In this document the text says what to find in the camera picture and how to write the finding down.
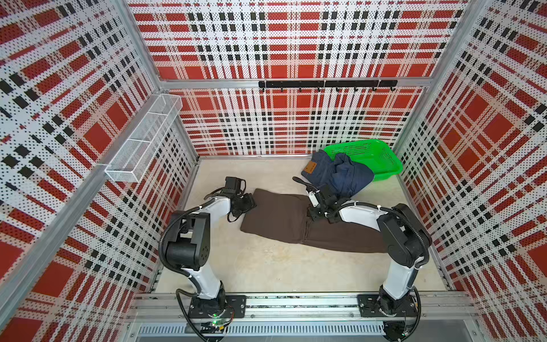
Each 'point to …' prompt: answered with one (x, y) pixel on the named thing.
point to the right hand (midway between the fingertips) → (315, 208)
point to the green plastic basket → (373, 152)
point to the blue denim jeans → (337, 169)
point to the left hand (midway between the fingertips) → (254, 204)
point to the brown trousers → (285, 216)
